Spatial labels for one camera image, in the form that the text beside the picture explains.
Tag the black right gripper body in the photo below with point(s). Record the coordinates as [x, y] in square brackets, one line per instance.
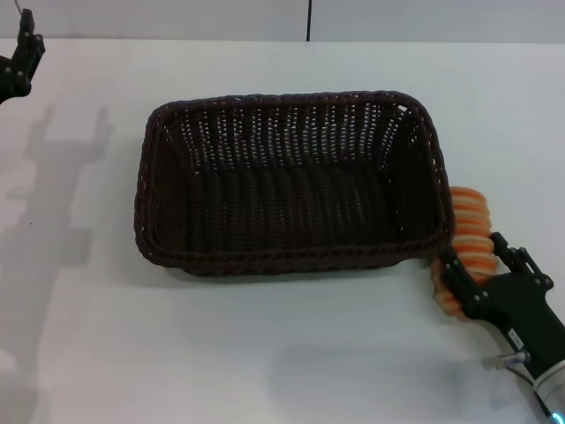
[525, 313]

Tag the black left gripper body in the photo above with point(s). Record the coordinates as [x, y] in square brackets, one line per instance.
[8, 84]

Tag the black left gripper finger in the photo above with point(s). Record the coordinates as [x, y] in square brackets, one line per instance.
[27, 53]

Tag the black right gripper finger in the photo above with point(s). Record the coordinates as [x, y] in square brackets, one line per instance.
[459, 278]
[521, 260]

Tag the orange striped bread roll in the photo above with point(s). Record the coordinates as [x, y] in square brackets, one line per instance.
[471, 221]

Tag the black woven plastic basket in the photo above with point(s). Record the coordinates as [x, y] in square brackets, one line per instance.
[287, 212]

